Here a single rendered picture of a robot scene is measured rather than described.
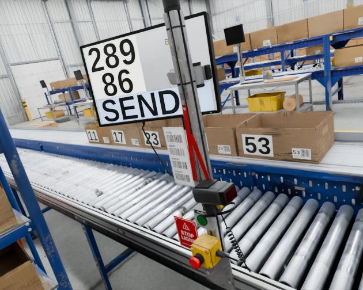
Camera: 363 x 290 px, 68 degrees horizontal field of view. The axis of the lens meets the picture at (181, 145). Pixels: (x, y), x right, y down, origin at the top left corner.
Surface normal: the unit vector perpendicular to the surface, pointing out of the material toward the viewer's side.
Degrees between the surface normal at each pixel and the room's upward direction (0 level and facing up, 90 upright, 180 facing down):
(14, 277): 90
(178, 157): 90
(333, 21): 90
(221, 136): 90
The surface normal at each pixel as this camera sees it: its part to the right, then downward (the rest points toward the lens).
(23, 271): 0.71, 0.07
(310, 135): -0.63, 0.35
